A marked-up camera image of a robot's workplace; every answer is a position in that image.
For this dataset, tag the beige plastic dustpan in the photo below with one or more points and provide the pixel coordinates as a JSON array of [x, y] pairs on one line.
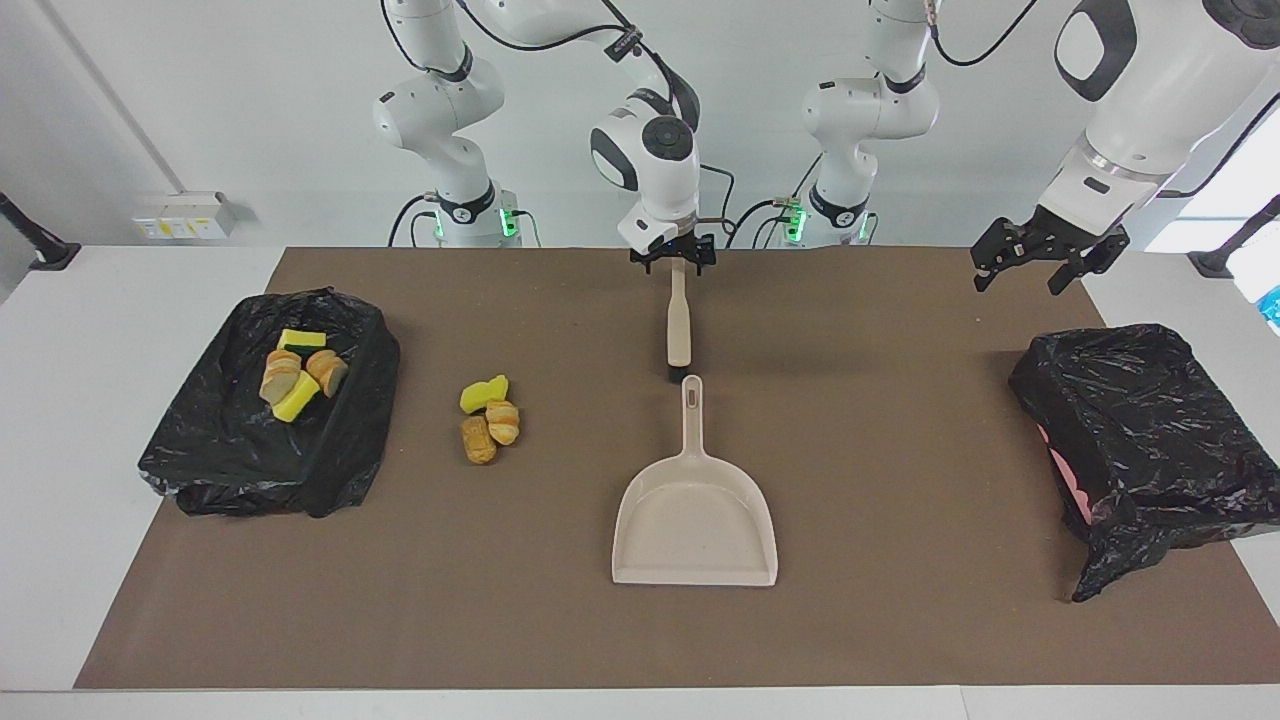
[[695, 530]]

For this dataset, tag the black camera stand clamp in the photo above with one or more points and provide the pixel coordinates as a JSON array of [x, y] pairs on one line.
[[50, 255], [1215, 262]]

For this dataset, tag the notched yellow green sponge piece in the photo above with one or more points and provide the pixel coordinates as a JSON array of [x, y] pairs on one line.
[[295, 400]]

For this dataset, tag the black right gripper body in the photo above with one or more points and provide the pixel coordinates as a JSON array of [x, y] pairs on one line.
[[678, 245]]

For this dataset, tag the black plastic trash bag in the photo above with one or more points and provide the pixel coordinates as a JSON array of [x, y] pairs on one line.
[[1130, 400], [250, 460]]

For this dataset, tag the brown paper table mat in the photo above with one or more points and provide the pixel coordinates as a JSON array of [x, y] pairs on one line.
[[640, 640]]

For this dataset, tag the striped bread loaf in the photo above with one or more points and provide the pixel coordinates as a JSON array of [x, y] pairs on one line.
[[280, 378]]

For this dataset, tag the small striped croissant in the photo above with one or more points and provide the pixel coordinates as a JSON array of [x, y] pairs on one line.
[[503, 422]]

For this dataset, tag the white wall outlet box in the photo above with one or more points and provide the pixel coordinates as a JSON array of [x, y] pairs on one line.
[[185, 218]]

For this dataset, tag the blue white packet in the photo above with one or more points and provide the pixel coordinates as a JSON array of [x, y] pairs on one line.
[[1273, 305]]

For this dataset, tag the pink bin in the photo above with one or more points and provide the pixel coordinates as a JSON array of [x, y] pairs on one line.
[[1075, 485]]

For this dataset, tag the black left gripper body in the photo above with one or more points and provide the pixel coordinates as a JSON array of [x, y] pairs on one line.
[[1055, 235]]

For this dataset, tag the brown bread roll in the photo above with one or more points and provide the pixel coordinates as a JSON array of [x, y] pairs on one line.
[[478, 441]]

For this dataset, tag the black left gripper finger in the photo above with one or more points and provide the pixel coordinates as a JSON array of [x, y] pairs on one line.
[[1095, 258], [995, 250]]

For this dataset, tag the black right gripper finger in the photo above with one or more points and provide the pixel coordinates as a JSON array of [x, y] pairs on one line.
[[703, 255], [648, 260]]

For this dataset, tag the beige hand brush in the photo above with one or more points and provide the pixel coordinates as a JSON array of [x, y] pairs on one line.
[[679, 330]]

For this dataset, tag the large striped croissant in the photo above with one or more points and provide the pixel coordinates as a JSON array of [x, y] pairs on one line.
[[328, 372]]

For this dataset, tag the plain yellow sponge piece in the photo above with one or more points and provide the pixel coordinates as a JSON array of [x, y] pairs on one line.
[[482, 395]]

